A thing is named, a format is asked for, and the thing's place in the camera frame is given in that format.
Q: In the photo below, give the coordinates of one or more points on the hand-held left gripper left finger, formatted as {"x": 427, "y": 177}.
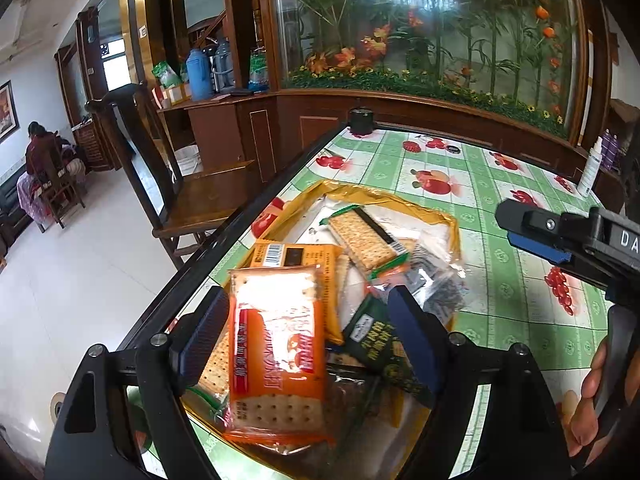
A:
{"x": 200, "y": 345}

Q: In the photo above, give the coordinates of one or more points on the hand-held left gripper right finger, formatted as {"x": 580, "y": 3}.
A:
{"x": 412, "y": 340}

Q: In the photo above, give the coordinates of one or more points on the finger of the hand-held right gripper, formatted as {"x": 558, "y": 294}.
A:
{"x": 535, "y": 222}

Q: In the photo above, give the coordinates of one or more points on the clear bag of dark snacks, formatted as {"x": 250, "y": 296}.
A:
{"x": 435, "y": 285}

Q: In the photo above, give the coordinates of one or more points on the orange cracker packet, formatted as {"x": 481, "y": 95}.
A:
{"x": 275, "y": 350}

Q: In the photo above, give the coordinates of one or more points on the yellow-rimmed white tray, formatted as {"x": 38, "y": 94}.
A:
{"x": 380, "y": 197}

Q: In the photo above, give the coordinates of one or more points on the person's right hand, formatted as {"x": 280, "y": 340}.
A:
{"x": 582, "y": 400}

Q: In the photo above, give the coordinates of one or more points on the dark green snack packet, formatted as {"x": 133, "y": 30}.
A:
{"x": 377, "y": 340}

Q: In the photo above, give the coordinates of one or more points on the white spray bottle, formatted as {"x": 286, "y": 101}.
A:
{"x": 587, "y": 172}

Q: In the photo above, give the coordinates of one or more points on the green fruit-print tablecloth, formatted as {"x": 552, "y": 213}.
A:
{"x": 500, "y": 300}

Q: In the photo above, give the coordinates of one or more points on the purple bottle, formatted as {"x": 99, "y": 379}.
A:
{"x": 617, "y": 152}
{"x": 607, "y": 147}

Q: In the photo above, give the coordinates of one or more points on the yellow-orange striped cracker packet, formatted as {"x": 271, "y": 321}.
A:
{"x": 300, "y": 257}

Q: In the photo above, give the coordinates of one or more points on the dark wooden chair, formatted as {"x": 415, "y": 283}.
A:
{"x": 200, "y": 195}

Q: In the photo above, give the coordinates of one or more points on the white bucket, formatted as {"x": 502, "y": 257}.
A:
{"x": 190, "y": 157}

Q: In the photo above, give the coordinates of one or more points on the small black container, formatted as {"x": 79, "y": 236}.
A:
{"x": 361, "y": 121}

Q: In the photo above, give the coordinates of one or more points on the flower display glass cabinet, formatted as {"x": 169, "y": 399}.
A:
{"x": 425, "y": 25}

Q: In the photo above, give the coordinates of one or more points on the orange white carton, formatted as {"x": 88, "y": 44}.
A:
{"x": 175, "y": 94}

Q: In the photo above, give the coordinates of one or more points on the green bag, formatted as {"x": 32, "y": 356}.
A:
{"x": 167, "y": 75}
{"x": 257, "y": 67}

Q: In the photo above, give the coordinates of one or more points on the blue thermos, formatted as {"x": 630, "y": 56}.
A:
{"x": 198, "y": 72}

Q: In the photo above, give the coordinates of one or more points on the grey thermos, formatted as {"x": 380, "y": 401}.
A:
{"x": 223, "y": 62}

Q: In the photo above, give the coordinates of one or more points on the framed wall picture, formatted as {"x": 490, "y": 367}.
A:
{"x": 6, "y": 110}

